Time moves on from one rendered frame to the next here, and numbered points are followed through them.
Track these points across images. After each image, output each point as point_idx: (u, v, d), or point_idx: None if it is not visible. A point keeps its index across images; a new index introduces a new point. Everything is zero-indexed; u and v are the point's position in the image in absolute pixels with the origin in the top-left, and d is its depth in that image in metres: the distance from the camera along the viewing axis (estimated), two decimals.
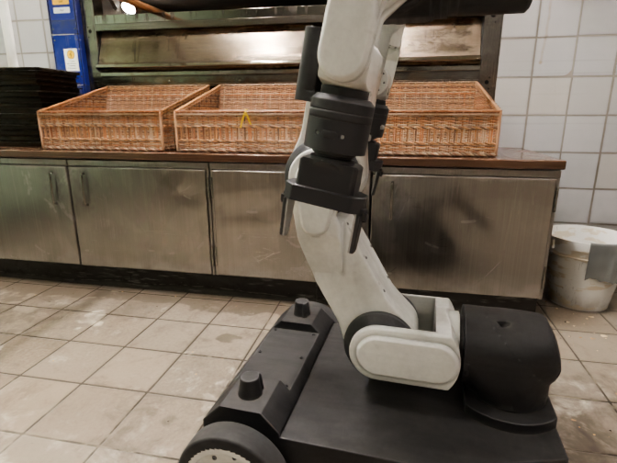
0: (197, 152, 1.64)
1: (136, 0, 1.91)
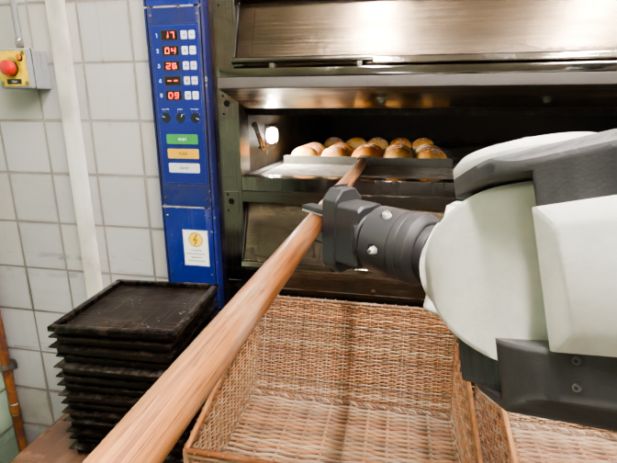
0: None
1: (353, 178, 0.99)
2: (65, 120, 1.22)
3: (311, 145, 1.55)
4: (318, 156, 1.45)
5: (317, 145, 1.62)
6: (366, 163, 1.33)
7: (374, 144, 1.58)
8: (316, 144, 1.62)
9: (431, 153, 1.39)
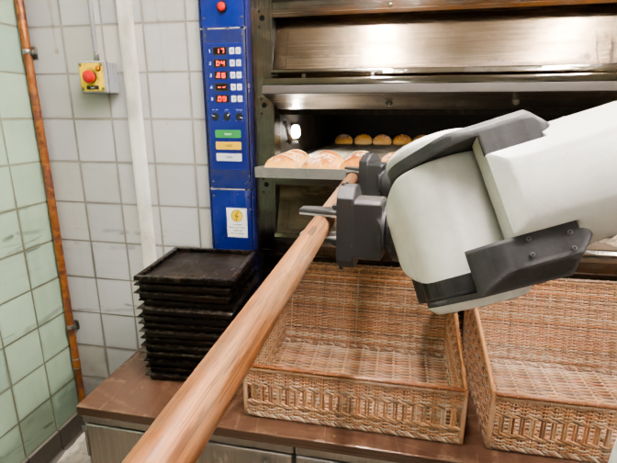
0: (531, 459, 1.00)
1: None
2: (131, 118, 1.50)
3: (290, 153, 1.26)
4: (297, 168, 1.16)
5: (298, 153, 1.33)
6: (358, 178, 1.04)
7: (367, 152, 1.29)
8: (297, 152, 1.33)
9: None
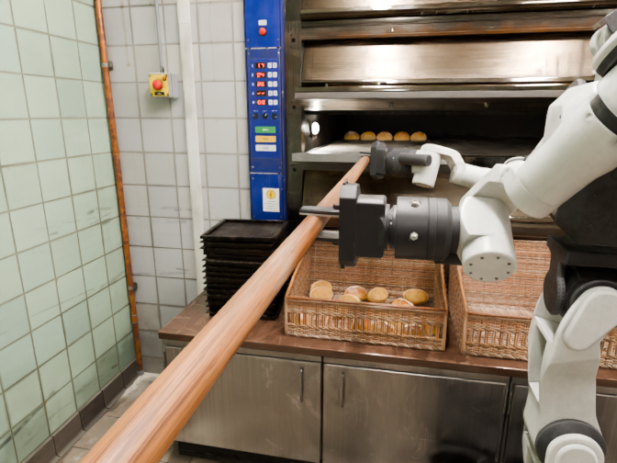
0: (492, 360, 1.40)
1: (357, 173, 1.10)
2: (187, 118, 1.91)
3: None
4: (324, 153, 1.56)
5: (297, 317, 1.57)
6: None
7: (358, 321, 1.53)
8: None
9: None
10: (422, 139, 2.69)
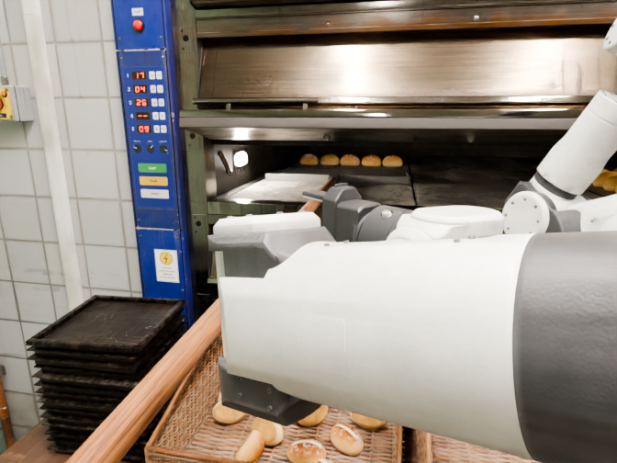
0: None
1: None
2: (47, 149, 1.34)
3: None
4: (295, 174, 1.67)
5: None
6: (336, 181, 1.56)
7: None
8: None
9: None
10: (397, 164, 2.12)
